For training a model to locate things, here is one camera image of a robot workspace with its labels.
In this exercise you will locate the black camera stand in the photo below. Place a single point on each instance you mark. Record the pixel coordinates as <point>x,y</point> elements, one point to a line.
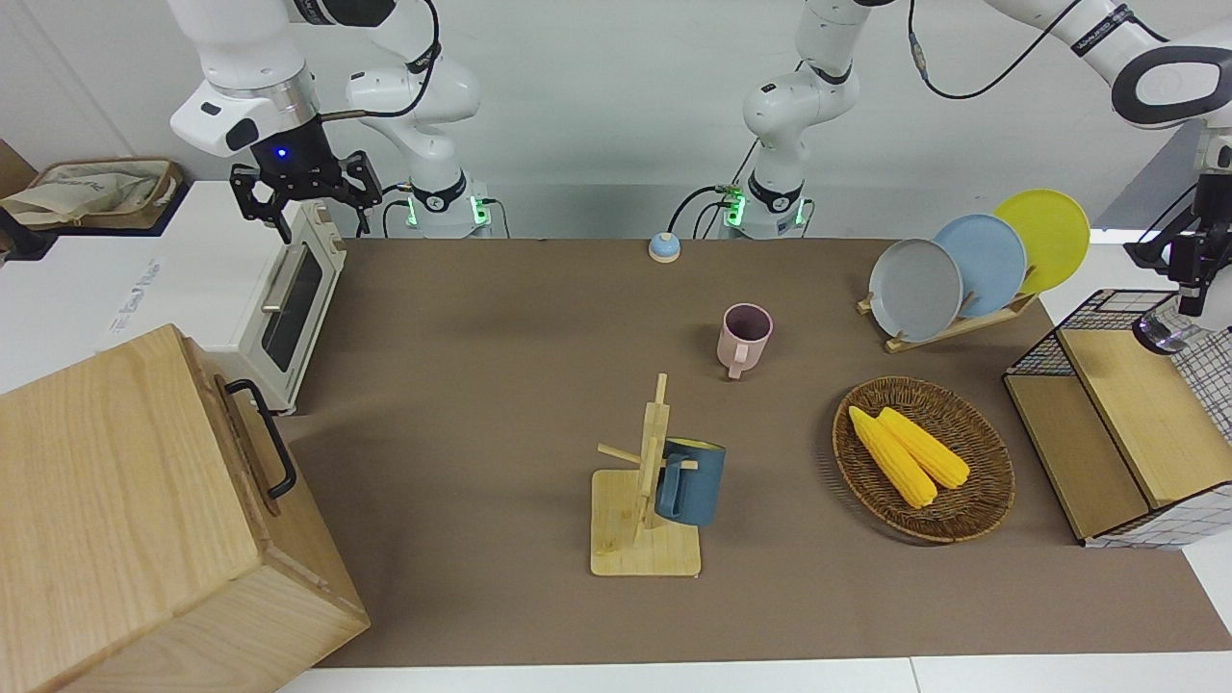
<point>1147,253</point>

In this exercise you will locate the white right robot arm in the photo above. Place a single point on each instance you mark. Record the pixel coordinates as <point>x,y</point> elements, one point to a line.
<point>241,48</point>

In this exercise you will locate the yellow corn cob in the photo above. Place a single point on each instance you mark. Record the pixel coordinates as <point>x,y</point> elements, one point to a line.
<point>929,452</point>
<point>895,467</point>

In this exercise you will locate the yellow plate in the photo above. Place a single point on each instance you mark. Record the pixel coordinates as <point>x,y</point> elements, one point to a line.
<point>1054,231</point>

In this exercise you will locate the light blue plate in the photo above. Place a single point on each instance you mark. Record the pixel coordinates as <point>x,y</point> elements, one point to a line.
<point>991,255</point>

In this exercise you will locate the wooden cabinet box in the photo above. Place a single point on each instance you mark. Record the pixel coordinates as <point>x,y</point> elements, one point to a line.
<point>115,529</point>

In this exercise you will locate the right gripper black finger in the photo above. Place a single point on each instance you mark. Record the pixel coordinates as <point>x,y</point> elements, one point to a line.
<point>252,188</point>
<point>364,183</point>

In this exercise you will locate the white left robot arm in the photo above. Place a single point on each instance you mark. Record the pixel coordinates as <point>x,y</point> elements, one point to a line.
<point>808,106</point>

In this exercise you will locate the wooden plate rack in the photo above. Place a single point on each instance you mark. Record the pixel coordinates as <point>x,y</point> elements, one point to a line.
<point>962,325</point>

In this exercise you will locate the white bottle with metal cap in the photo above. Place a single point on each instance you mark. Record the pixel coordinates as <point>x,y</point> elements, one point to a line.
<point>1160,334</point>

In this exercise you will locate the beige cloth bag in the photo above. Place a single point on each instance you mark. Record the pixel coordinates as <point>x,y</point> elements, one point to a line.
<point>77,197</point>

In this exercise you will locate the dark blue mug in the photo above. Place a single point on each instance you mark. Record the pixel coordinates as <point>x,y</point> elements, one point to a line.
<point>698,491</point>

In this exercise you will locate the brown wicker basket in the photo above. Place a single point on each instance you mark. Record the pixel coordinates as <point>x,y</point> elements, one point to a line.
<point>866,481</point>

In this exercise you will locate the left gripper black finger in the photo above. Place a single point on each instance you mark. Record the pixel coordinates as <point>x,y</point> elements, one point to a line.
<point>1220,294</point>
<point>1193,298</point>

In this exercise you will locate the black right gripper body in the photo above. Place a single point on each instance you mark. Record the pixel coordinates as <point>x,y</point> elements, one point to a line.
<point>289,159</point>

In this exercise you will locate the black flat board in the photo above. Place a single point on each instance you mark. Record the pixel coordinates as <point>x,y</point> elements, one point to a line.
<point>29,245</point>

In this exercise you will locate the cream toaster oven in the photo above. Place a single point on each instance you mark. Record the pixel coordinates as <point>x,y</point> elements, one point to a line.
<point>221,279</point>

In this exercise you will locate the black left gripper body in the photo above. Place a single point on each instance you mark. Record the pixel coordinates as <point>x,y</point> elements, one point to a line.
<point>1211,255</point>

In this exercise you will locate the brown wooden tray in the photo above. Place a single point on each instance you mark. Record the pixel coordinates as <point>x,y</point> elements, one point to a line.
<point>176,183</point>

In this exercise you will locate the pink mug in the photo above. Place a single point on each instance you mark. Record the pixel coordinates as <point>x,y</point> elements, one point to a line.
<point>741,351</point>

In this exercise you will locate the wooden mug tree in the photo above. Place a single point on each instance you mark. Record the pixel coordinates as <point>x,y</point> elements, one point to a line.
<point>645,558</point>

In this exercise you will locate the brown table mat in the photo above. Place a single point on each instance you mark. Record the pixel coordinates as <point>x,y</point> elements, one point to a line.
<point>462,539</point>

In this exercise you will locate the grey plate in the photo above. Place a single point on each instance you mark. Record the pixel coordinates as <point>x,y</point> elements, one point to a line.
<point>914,294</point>

